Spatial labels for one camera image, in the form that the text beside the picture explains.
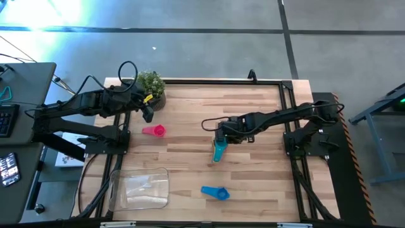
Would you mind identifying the multicolour cable bundle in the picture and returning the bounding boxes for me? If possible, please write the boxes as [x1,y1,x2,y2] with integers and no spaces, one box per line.
[52,74,77,96]

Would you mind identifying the black aluminium table frame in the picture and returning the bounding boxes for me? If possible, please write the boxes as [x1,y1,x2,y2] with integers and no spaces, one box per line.
[75,78,341,222]

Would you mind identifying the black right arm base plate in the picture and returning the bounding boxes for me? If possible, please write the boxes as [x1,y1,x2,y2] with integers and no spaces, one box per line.
[283,130,339,158]

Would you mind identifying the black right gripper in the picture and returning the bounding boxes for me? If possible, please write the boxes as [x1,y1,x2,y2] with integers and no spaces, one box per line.
[215,116,247,145]

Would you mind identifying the red measuring cup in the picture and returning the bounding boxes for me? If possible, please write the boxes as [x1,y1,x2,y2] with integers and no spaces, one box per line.
[142,124,167,138]

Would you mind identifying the white table bracket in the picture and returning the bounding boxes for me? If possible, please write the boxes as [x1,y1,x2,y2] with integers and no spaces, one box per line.
[277,222,313,228]
[100,220,137,228]

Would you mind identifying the black smartphone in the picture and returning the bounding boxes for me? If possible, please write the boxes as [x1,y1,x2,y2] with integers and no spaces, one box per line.
[0,152,22,187]

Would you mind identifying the clear plastic basket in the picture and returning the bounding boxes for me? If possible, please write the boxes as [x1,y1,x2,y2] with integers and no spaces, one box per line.
[107,167,171,212]

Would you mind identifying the black device with green light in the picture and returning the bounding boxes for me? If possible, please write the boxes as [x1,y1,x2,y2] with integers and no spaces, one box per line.
[384,84,405,111]

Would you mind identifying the blue measuring cup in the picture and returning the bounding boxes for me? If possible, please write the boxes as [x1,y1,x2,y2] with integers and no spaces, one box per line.
[201,185,230,201]

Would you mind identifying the teal carabiner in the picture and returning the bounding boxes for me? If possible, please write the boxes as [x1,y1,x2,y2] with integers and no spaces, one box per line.
[0,85,13,103]

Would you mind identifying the black mat with hazard stripe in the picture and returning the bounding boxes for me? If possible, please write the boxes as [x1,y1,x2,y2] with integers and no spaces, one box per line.
[311,91,377,225]

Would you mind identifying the teal measuring cup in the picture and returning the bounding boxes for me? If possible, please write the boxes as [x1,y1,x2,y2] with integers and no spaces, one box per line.
[211,138,229,164]

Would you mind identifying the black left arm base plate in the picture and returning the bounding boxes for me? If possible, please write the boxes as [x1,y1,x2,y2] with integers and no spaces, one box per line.
[77,131,131,156]

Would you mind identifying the potted plant in ribbed pot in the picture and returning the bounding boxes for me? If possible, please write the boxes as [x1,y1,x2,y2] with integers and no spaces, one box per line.
[137,70,168,112]

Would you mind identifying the white box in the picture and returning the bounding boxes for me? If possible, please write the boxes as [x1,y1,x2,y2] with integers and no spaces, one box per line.
[55,132,91,168]

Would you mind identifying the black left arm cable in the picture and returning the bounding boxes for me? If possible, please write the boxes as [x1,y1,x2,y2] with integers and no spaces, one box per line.
[72,60,139,96]

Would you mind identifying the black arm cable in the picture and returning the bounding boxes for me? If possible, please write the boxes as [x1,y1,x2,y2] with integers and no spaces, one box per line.
[72,60,139,96]
[201,116,228,132]

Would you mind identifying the dark grey side table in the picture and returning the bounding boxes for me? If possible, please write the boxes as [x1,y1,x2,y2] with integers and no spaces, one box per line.
[0,142,45,225]

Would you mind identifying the blue-grey metal stand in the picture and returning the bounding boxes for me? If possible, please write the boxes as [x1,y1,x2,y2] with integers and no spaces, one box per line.
[349,82,405,186]

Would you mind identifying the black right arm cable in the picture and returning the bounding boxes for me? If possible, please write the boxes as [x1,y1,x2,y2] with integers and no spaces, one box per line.
[201,116,228,132]

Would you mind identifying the grey side desk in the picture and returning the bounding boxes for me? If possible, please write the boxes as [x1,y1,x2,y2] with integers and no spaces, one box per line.
[0,62,57,146]

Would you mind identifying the black keyboard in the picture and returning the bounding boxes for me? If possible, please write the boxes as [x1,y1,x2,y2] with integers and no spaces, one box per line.
[0,103,20,139]

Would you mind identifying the black support beam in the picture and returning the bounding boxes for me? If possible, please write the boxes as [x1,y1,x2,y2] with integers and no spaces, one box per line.
[40,141,86,162]

